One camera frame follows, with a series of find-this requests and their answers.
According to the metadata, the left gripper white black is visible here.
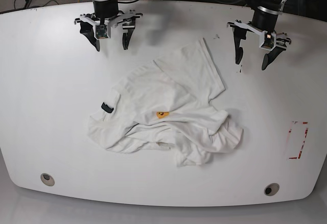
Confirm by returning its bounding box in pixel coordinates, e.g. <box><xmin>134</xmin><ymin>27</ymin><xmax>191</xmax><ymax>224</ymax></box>
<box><xmin>227</xmin><ymin>6</ymin><xmax>291</xmax><ymax>70</ymax></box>

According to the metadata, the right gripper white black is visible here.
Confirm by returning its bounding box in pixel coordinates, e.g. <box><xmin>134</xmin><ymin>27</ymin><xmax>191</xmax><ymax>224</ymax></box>
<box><xmin>74</xmin><ymin>0</ymin><xmax>142</xmax><ymax>52</ymax></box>

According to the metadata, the white T-shirt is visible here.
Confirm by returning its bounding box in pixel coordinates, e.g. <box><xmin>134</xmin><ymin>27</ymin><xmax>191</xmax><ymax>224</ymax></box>
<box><xmin>87</xmin><ymin>39</ymin><xmax>243</xmax><ymax>166</ymax></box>

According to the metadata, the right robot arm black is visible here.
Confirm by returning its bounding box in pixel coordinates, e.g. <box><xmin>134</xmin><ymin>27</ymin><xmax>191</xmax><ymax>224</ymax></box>
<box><xmin>74</xmin><ymin>0</ymin><xmax>143</xmax><ymax>51</ymax></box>

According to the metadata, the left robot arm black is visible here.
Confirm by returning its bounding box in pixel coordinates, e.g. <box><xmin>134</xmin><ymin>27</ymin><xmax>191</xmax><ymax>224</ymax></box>
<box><xmin>227</xmin><ymin>0</ymin><xmax>291</xmax><ymax>70</ymax></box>

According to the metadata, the red tape rectangle marking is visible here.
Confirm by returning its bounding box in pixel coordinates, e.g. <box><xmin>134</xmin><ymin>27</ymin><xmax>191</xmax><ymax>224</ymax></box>
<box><xmin>286</xmin><ymin>121</ymin><xmax>309</xmax><ymax>160</ymax></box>

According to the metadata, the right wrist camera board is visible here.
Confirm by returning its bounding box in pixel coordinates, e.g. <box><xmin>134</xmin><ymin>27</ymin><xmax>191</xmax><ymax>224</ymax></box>
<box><xmin>96</xmin><ymin>24</ymin><xmax>108</xmax><ymax>39</ymax></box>

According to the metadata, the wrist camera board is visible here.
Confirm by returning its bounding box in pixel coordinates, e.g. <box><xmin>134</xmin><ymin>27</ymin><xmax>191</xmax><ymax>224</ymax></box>
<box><xmin>96</xmin><ymin>24</ymin><xmax>108</xmax><ymax>39</ymax></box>
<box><xmin>262</xmin><ymin>32</ymin><xmax>274</xmax><ymax>50</ymax></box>

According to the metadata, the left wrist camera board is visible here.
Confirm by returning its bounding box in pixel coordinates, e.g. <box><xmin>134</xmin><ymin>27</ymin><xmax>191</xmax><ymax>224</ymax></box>
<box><xmin>262</xmin><ymin>32</ymin><xmax>274</xmax><ymax>50</ymax></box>

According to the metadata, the right table cable grommet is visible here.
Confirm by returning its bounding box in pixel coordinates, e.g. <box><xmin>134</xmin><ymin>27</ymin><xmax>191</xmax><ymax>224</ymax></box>
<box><xmin>264</xmin><ymin>183</ymin><xmax>279</xmax><ymax>196</ymax></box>

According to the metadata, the table cable grommet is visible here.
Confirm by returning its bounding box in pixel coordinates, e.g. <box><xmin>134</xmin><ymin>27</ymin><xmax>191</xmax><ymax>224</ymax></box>
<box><xmin>264</xmin><ymin>183</ymin><xmax>279</xmax><ymax>196</ymax></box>
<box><xmin>40</xmin><ymin>173</ymin><xmax>55</xmax><ymax>187</ymax></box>

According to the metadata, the left table cable grommet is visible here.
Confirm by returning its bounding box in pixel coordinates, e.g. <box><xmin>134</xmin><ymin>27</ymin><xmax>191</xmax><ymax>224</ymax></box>
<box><xmin>40</xmin><ymin>173</ymin><xmax>55</xmax><ymax>187</ymax></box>

